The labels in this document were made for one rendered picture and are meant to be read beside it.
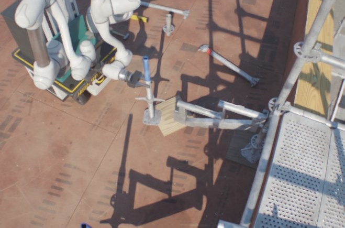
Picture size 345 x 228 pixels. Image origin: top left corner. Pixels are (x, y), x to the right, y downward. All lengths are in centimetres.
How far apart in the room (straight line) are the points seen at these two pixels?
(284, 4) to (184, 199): 272
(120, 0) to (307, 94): 137
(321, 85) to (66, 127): 210
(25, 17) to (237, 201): 192
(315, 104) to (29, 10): 185
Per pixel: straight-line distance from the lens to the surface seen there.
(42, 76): 216
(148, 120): 254
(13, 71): 336
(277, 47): 331
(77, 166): 250
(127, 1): 190
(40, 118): 284
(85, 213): 236
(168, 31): 313
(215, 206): 230
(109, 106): 270
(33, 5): 177
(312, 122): 188
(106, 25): 198
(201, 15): 348
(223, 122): 218
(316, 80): 218
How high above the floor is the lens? 222
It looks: 56 degrees down
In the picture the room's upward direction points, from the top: straight up
